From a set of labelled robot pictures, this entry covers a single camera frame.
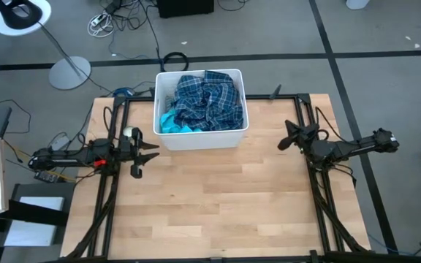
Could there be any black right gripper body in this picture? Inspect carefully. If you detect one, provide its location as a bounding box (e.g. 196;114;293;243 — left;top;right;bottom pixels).
297;123;323;156

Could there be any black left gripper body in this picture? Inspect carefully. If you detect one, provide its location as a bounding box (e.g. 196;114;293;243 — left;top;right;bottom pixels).
119;126;144;166

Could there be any turquoise T-shirt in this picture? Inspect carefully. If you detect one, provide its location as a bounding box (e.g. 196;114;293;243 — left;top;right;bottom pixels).
159;108;203;134

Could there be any dark blue plaid shirt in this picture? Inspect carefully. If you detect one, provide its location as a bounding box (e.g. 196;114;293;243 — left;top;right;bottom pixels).
172;70;244;132

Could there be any white plastic laundry bin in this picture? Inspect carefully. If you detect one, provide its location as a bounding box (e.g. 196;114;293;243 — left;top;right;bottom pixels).
153;68;250;151

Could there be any grey flat adapter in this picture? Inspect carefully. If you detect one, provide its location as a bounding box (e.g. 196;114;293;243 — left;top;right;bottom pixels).
48;131;71;150

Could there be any small black electronics box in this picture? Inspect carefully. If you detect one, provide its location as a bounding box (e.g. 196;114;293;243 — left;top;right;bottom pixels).
34;169;67;184

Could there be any grey floor lamp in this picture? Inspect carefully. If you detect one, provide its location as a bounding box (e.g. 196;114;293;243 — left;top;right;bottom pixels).
0;0;92;91

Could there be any black and white stool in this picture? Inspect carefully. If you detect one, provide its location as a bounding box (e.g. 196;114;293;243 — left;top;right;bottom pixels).
0;182;76;263

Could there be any white floor object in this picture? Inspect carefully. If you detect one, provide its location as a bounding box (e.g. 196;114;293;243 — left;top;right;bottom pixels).
345;0;371;10

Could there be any black power adapter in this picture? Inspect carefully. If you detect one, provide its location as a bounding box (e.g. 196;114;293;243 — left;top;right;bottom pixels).
103;0;123;15

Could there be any black aluminium table frame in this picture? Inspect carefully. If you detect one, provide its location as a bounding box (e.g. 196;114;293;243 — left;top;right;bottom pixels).
60;93;421;263

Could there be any blue cable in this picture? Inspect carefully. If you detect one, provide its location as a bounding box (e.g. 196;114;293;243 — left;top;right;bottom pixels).
115;86;135;98

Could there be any black coiled cable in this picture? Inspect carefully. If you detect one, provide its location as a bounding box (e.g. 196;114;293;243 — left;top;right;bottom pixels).
161;51;190;74

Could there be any white power strip with cable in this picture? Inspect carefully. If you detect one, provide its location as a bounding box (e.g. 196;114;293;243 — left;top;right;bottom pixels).
87;12;115;39

